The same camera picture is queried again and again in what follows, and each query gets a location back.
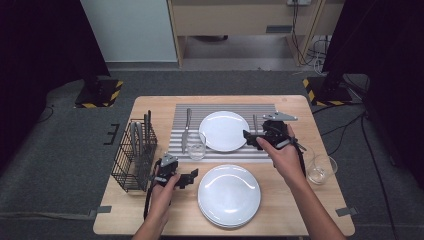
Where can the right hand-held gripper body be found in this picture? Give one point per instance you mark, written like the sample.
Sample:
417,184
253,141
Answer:
278,131

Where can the person's left hand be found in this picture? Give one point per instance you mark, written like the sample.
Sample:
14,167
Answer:
163,200

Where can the gray tape piece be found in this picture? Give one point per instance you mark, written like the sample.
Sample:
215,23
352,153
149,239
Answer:
345,211
104,209

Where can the striped gray placemat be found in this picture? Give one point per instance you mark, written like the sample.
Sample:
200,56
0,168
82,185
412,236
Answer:
213,156

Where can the white partition panel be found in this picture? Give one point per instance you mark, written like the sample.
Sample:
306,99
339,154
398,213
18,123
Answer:
130,30

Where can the light wooden desk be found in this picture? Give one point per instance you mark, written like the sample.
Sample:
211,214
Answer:
233,20

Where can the black tape floor mark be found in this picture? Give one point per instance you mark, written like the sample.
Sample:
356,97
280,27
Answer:
115,134

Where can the single white plate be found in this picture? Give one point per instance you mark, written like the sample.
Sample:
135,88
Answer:
223,131

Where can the black curtain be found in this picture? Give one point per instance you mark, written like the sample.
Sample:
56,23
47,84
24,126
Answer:
33,50
393,66

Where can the stack of white plates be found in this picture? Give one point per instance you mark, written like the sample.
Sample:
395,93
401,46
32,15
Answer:
230,193

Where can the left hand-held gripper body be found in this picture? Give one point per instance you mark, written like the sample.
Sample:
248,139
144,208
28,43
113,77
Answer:
166,170

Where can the person's right hand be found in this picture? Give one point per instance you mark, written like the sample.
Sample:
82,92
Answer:
283,160

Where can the metal cutlery piece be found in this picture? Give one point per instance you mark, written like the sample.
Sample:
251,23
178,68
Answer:
132,133
145,123
149,120
139,133

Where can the hazard-striped stand base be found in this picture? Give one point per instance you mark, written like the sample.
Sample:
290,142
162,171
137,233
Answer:
328,93
100,93

